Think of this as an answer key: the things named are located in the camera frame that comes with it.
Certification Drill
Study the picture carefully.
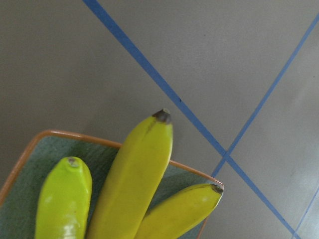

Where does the grey square plate orange rim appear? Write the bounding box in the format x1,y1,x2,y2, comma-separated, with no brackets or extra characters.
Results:
0,130,224,239

